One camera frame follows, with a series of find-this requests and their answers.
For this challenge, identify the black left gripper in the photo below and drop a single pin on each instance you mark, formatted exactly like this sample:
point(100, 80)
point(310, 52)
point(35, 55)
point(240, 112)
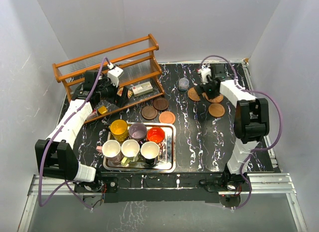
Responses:
point(121, 101)

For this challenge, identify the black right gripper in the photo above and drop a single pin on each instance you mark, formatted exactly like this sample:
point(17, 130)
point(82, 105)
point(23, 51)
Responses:
point(202, 88)

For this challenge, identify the woven rattan coaster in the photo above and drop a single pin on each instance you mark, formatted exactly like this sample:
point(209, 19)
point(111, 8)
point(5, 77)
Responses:
point(217, 99)
point(192, 94)

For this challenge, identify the light wooden coaster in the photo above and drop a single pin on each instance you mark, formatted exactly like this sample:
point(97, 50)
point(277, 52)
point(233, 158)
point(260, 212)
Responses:
point(167, 117)
point(216, 110)

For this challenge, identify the yellow mug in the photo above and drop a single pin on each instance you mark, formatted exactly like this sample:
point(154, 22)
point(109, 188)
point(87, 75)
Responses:
point(119, 130)

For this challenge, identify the dark wooden coaster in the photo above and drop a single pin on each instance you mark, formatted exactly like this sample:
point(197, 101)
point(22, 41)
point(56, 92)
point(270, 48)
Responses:
point(149, 113)
point(160, 104)

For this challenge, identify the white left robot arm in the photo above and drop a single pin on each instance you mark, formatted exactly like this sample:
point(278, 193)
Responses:
point(55, 156)

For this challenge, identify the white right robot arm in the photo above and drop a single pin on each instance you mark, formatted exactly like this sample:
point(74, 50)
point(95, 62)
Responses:
point(251, 124)

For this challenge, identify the small clear plastic jar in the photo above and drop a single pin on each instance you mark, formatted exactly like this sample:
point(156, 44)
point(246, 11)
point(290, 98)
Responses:
point(183, 84)

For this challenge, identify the white cardboard box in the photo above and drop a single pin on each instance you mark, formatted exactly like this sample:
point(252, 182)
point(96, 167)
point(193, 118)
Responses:
point(142, 89)

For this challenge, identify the yellow small block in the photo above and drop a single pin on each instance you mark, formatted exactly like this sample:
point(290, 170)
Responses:
point(102, 110)

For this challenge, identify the red white small box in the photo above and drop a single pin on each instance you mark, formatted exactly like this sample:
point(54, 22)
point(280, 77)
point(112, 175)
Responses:
point(92, 115)

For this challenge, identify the purple mug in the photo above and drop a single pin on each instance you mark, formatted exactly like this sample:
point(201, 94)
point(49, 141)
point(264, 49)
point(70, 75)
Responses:
point(137, 131)

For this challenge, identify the silver metal tray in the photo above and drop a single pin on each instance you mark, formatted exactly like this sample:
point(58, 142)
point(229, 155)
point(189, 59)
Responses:
point(166, 158)

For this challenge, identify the orange-red mug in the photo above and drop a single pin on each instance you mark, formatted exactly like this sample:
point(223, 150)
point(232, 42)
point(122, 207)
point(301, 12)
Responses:
point(155, 134)

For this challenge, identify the black white mug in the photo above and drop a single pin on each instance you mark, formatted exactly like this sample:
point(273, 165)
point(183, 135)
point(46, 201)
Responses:
point(150, 152)

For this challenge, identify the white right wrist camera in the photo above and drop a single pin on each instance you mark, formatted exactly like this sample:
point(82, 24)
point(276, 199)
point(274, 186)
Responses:
point(205, 74)

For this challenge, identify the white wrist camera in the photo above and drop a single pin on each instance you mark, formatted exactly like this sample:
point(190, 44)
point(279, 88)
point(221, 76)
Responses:
point(114, 74)
point(205, 74)

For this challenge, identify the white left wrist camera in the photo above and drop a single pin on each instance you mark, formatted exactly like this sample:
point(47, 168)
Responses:
point(114, 74)

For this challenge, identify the green handled white mug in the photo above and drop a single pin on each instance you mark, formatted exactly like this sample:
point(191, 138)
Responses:
point(131, 152)

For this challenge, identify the pink handled white mug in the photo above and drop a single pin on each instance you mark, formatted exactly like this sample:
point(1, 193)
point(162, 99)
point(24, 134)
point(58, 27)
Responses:
point(111, 150)

